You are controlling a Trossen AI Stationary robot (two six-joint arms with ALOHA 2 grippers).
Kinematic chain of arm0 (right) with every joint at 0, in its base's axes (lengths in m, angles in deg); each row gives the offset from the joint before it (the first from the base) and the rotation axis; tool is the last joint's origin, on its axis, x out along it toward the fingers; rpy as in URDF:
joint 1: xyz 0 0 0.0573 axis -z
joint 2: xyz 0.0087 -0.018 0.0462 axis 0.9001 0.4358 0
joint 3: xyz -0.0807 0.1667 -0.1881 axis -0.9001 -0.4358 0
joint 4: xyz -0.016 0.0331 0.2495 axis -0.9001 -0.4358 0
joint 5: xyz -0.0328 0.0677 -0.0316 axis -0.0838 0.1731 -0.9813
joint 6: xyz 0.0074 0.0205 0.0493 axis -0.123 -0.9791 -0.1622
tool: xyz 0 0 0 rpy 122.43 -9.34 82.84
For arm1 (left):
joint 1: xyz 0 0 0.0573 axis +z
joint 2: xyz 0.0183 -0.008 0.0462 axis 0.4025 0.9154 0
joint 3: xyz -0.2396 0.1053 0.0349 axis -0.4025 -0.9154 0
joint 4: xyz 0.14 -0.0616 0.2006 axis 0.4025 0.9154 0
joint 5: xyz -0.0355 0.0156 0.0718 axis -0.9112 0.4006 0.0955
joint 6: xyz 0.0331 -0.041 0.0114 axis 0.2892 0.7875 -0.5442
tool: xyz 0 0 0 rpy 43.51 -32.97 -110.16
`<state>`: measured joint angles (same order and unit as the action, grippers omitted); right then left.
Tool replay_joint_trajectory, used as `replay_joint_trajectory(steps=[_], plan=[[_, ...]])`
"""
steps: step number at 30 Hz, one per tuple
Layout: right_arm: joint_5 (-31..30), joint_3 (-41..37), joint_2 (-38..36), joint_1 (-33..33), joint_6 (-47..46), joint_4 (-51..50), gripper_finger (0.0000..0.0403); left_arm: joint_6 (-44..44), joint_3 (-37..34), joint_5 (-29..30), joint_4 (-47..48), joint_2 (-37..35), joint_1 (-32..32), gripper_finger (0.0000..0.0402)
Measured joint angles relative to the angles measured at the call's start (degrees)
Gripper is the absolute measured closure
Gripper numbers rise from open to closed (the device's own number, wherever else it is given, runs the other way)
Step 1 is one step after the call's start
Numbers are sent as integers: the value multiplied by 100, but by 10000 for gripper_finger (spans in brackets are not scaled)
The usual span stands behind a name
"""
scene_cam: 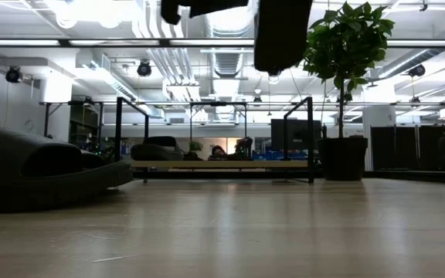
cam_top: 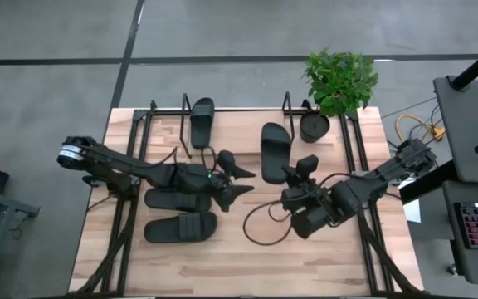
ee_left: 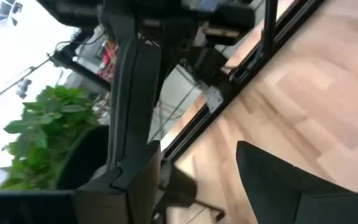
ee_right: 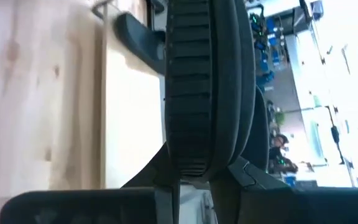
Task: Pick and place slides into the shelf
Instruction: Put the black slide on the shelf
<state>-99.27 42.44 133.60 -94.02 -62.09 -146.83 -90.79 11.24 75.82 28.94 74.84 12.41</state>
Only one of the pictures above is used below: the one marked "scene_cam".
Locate dark background shelving unit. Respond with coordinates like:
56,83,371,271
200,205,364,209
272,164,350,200
70,103,103,155

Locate black rubber slide sandal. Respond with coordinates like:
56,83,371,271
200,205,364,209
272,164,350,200
253,0,314,75
0,123,134,214
130,135,185,161

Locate blue background bins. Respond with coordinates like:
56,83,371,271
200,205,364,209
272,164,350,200
252,150,308,161

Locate black aluminium rig frame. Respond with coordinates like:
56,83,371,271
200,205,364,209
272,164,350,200
131,168,445,185

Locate silver ventilation duct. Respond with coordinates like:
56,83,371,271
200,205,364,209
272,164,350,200
205,5,256,78

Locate black frame wooden board shelf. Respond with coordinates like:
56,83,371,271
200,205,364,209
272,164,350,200
116,96,317,185

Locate black ceiling spotlight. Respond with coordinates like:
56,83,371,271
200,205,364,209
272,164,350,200
407,63,426,78
136,60,153,77
5,66,22,84

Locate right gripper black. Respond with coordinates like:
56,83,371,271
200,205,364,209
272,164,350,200
160,0,249,25

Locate green plant in black pot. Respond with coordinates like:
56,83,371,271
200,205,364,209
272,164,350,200
302,1,396,182

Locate person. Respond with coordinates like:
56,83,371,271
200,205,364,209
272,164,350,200
209,144,227,161

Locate black monitor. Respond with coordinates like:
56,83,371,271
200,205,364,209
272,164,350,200
270,118,323,151

